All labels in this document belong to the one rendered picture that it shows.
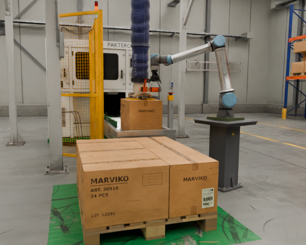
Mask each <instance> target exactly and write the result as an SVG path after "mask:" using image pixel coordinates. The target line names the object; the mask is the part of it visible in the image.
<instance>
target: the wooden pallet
mask: <svg viewBox="0 0 306 245"><path fill-rule="evenodd" d="M77 194H78V201H79V209H80V216H81V223H82V231H83V238H84V245H100V234H102V233H109V232H116V231H123V230H130V229H137V228H139V229H140V230H141V232H142V234H143V236H144V238H145V240H146V241H147V240H153V239H160V238H165V225H167V224H175V223H181V222H188V221H195V222H196V223H197V224H198V225H199V226H200V227H201V228H202V229H203V230H204V231H211V230H217V214H218V212H211V213H203V214H196V215H189V216H181V217H174V218H167V219H159V220H152V221H145V222H137V223H130V224H123V225H115V226H108V227H98V228H90V229H85V226H84V219H83V213H82V206H81V200H80V194H79V187H78V181H77Z"/></svg>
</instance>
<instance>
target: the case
mask: <svg viewBox="0 0 306 245"><path fill-rule="evenodd" d="M162 106H163V101H162V100H144V99H142V100H129V99H120V127H121V129H123V130H124V131H135V130H162Z"/></svg>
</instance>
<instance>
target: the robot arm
mask: <svg viewBox="0 0 306 245"><path fill-rule="evenodd" d="M207 52H215V55H216V61H217V67H218V73H219V79H220V85H221V91H220V93H219V110H218V113H217V117H220V118H226V117H228V118H234V113H233V106H234V105H235V104H236V103H237V97H236V95H235V90H234V89H232V84H231V78H230V72H229V67H228V60H227V54H226V47H225V38H224V37H223V36H222V35H218V36H216V37H215V38H214V40H212V41H209V42H208V44H205V45H202V46H199V47H196V48H193V49H190V50H187V51H184V52H181V53H178V54H175V55H159V54H151V57H150V59H151V66H150V68H151V72H152V76H150V80H149V83H148V89H149V87H150V86H151V84H152V81H153V82H157V83H158V84H159V86H160V88H162V85H161V80H160V79H159V76H158V74H157V72H158V70H159V64H163V65H165V66H169V65H171V64H174V63H176V62H179V61H182V60H185V59H188V58H191V57H194V56H197V55H200V54H203V53H207Z"/></svg>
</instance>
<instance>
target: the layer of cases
mask: <svg viewBox="0 0 306 245"><path fill-rule="evenodd" d="M76 162H77V181H78V187H79V194H80V200H81V206H82V213H83V219H84V226H85V229H90V228H101V227H108V226H115V225H123V224H130V223H137V222H145V221H152V220H159V219H167V218H174V217H181V216H189V215H196V214H203V213H211V212H217V201H218V175H219V162H218V161H217V160H215V159H213V158H210V157H208V156H206V155H204V154H202V153H200V152H198V151H195V150H193V149H191V148H189V147H187V146H185V145H183V144H181V143H178V142H176V141H174V140H172V139H170V138H168V137H165V136H163V137H140V138H118V139H94V140H76Z"/></svg>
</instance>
